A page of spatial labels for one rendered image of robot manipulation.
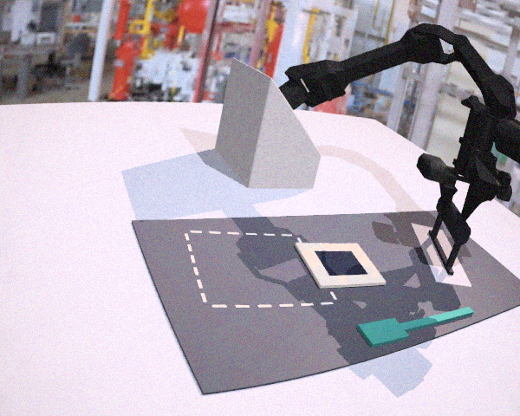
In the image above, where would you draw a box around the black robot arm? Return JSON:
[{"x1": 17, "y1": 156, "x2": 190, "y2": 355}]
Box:
[{"x1": 279, "y1": 23, "x2": 520, "y2": 199}]

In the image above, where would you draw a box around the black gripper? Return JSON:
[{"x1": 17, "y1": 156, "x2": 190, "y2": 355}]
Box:
[{"x1": 416, "y1": 134, "x2": 512, "y2": 221}]

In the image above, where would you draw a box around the peach square tile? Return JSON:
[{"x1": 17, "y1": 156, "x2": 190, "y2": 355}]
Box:
[{"x1": 296, "y1": 243, "x2": 386, "y2": 288}]

